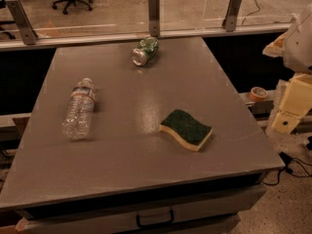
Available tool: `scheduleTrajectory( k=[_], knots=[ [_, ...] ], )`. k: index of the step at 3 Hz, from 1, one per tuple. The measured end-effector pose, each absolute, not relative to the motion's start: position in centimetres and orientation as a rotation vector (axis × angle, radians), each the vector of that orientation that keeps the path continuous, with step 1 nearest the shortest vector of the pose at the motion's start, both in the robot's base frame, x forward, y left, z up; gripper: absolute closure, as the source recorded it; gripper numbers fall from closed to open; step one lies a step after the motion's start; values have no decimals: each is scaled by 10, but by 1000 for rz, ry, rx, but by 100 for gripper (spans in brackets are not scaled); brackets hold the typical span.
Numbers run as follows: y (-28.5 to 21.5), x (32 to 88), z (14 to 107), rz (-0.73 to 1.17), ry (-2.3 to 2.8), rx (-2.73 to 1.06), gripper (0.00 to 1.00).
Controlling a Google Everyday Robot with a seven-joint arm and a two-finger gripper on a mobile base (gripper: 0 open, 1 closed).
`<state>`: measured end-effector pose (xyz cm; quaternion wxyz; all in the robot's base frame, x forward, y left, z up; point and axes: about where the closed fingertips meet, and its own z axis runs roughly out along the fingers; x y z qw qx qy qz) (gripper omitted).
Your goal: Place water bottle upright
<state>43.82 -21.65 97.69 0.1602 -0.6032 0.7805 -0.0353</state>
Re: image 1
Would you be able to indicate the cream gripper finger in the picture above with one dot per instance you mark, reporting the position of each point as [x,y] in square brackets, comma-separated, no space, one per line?
[296,102]

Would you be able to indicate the clear plastic water bottle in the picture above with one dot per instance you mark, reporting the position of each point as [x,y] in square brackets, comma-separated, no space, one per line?
[77,122]

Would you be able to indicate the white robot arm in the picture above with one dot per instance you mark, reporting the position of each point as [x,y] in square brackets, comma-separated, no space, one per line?
[295,48]

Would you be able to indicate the orange tape roll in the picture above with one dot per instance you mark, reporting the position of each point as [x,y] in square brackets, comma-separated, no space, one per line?
[258,94]

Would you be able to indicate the green yellow sponge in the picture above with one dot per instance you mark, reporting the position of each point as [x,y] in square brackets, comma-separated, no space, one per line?
[186,130]

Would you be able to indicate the table drawer front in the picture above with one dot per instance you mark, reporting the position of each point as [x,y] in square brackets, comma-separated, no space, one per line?
[210,213]

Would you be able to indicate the green soda can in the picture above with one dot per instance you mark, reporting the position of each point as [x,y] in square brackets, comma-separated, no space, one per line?
[144,50]

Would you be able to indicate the right metal bracket post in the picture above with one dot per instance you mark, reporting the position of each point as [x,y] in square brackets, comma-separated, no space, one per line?
[230,20]

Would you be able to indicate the metal bracket post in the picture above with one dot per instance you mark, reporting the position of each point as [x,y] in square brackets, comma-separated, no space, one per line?
[230,20]
[154,17]
[26,31]

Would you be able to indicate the middle metal bracket post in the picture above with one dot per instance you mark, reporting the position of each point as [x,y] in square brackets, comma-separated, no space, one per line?
[154,17]

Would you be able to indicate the black drawer handle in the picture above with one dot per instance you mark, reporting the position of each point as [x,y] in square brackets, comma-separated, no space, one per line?
[149,221]

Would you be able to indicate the left metal bracket post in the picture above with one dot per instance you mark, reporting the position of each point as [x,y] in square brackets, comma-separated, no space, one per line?
[26,31]

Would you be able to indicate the metal guard rail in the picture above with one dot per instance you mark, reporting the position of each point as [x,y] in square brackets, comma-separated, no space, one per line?
[43,43]

